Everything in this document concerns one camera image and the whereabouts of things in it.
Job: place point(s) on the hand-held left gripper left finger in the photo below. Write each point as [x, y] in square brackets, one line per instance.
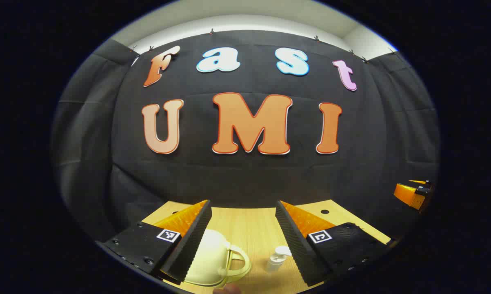
[192, 245]

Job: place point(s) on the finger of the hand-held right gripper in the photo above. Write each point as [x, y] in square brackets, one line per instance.
[406, 195]
[421, 182]

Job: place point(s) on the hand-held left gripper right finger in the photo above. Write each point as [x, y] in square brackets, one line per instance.
[292, 245]

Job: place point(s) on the white pump bottle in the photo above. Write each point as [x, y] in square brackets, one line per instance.
[277, 259]

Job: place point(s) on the black backdrop cloth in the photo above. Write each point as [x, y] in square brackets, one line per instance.
[249, 179]

